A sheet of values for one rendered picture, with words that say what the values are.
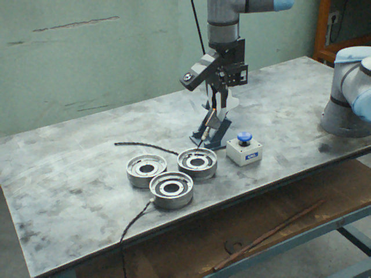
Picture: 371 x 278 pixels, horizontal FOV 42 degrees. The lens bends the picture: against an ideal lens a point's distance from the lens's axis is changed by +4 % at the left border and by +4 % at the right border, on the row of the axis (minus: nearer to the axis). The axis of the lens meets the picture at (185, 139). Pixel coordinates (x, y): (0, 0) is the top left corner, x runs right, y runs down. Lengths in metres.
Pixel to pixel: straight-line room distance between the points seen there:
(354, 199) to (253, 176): 0.47
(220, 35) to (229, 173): 0.36
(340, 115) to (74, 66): 1.72
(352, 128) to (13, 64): 1.82
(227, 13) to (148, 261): 0.70
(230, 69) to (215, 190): 0.30
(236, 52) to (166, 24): 1.74
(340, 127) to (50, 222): 0.82
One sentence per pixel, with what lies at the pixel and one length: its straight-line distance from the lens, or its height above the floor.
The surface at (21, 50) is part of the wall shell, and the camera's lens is 2.65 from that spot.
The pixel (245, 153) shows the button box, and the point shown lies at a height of 0.84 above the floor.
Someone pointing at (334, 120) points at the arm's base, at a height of 0.84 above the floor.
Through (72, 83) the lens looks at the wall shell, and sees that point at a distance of 2.77.
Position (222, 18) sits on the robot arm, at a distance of 1.09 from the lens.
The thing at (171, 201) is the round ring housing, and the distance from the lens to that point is 1.09.
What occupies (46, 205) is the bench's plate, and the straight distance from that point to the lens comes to 1.20.
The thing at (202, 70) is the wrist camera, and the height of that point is 1.07.
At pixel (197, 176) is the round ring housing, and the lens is 1.18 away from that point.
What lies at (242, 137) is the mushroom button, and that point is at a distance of 1.24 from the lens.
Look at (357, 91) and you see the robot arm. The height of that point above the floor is 0.99.
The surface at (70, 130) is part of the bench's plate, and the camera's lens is 1.49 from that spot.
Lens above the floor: 1.52
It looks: 32 degrees down
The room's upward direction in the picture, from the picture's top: 3 degrees counter-clockwise
